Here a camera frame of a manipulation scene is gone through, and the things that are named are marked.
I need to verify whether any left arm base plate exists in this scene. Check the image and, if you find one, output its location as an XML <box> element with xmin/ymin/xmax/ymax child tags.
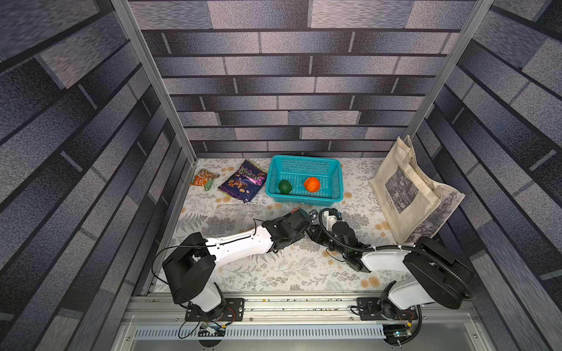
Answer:
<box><xmin>184</xmin><ymin>298</ymin><xmax>246</xmax><ymax>324</ymax></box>

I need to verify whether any aluminium rail frame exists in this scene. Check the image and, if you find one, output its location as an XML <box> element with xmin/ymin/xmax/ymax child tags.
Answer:
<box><xmin>112</xmin><ymin>292</ymin><xmax>495</xmax><ymax>350</ymax></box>

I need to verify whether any teal plastic basket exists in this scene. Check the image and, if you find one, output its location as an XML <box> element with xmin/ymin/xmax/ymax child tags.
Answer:
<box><xmin>264</xmin><ymin>155</ymin><xmax>344</xmax><ymax>207</ymax></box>

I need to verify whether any purple candy bag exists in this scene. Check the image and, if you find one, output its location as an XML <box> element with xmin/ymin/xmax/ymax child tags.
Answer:
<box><xmin>218</xmin><ymin>159</ymin><xmax>268</xmax><ymax>203</ymax></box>

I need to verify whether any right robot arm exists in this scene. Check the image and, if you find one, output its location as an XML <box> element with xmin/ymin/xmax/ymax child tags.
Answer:
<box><xmin>307</xmin><ymin>209</ymin><xmax>474</xmax><ymax>313</ymax></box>

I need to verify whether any right circuit board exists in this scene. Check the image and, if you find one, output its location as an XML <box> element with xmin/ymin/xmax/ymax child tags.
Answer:
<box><xmin>383</xmin><ymin>325</ymin><xmax>412</xmax><ymax>347</ymax></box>

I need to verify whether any left circuit board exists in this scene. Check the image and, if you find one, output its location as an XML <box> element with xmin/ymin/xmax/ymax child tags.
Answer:
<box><xmin>198</xmin><ymin>323</ymin><xmax>225</xmax><ymax>338</ymax></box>

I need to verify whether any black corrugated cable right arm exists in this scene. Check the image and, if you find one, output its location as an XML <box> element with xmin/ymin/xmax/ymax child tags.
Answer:
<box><xmin>318</xmin><ymin>207</ymin><xmax>476</xmax><ymax>299</ymax></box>

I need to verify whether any beige canvas tote bag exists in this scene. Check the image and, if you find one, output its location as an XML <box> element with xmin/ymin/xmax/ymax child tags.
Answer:
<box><xmin>369</xmin><ymin>137</ymin><xmax>465</xmax><ymax>244</ymax></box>

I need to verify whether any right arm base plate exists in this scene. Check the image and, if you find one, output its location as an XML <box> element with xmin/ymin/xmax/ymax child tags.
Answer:
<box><xmin>350</xmin><ymin>298</ymin><xmax>419</xmax><ymax>322</ymax></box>

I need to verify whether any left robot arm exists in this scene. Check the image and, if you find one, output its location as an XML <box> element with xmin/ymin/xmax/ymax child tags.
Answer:
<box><xmin>162</xmin><ymin>209</ymin><xmax>318</xmax><ymax>312</ymax></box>

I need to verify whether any small orange green snack bag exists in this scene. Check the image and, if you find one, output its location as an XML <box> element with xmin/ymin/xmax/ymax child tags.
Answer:
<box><xmin>190</xmin><ymin>168</ymin><xmax>220</xmax><ymax>191</ymax></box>

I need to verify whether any circuit board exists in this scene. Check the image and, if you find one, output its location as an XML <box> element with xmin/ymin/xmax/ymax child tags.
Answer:
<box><xmin>383</xmin><ymin>325</ymin><xmax>412</xmax><ymax>347</ymax></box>
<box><xmin>198</xmin><ymin>323</ymin><xmax>225</xmax><ymax>338</ymax></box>

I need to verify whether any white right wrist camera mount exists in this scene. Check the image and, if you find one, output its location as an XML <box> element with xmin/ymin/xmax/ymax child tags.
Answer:
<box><xmin>324</xmin><ymin>209</ymin><xmax>342</xmax><ymax>227</ymax></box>

